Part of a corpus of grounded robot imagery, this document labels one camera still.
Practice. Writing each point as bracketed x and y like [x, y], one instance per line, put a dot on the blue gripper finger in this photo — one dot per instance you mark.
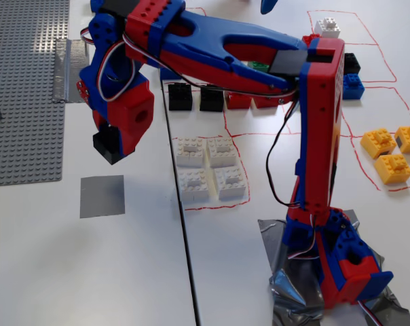
[269, 5]

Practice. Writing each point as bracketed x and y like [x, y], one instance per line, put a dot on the red and blue gripper body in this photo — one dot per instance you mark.
[132, 117]

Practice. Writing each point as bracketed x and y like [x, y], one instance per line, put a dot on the red-blue gripper finger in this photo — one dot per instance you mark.
[137, 132]

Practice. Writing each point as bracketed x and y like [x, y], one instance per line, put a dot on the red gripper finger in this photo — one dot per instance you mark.
[84, 90]

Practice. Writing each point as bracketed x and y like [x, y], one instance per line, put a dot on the black brick block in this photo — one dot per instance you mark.
[211, 100]
[105, 147]
[180, 98]
[352, 62]

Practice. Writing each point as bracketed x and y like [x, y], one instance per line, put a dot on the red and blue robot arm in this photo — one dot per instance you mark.
[320, 136]

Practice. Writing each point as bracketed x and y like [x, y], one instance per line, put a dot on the white brick block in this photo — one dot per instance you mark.
[222, 150]
[230, 182]
[190, 151]
[195, 184]
[327, 29]

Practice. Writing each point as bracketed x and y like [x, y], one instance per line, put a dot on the green brick block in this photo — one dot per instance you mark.
[259, 66]

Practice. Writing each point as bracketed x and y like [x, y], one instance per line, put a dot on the grey tape square marker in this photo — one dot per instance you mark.
[102, 196]

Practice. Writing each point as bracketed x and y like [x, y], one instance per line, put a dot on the red brick block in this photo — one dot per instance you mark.
[238, 101]

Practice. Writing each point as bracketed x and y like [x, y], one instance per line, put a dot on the blue brick block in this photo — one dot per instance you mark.
[353, 86]

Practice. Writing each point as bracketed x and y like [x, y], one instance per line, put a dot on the grey studded baseplate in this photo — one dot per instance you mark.
[21, 68]

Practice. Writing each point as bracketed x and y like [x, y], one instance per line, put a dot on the grey duct tape strip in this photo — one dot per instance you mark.
[69, 71]

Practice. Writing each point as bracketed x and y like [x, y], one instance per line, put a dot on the crumpled silver duct tape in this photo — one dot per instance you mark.
[293, 299]

